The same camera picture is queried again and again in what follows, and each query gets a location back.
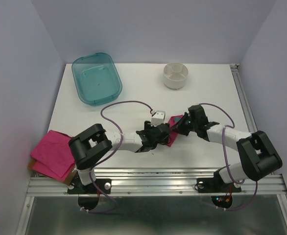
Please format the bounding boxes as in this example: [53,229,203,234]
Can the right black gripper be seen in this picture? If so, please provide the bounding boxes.
[170,112,198,136]

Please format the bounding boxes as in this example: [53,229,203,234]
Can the pink paper napkin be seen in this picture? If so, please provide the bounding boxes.
[166,115,183,147]

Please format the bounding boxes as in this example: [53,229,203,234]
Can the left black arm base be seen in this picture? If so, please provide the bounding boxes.
[67,177,112,195]

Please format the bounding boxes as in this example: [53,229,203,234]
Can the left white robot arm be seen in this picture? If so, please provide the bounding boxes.
[69,121,171,193]

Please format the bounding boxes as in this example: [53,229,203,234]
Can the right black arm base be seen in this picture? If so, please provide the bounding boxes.
[194,167,241,193]

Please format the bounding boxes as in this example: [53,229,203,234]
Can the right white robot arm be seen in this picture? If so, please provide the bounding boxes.
[171,104,283,191]

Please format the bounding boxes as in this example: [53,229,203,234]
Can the pink napkin stack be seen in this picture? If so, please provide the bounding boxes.
[28,130,74,182]

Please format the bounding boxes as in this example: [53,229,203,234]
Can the white utensil holder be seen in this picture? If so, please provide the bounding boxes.
[163,63,189,90]

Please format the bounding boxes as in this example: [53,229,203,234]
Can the teal plastic bin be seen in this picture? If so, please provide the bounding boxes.
[72,53,122,106]

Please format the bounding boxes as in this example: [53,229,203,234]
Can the brown cardboard tray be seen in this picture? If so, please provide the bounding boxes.
[27,159,77,185]

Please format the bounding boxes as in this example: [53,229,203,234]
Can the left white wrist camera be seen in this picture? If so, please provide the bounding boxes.
[151,111,166,126]

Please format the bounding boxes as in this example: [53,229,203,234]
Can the aluminium frame rail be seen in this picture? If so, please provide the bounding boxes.
[17,63,287,235]

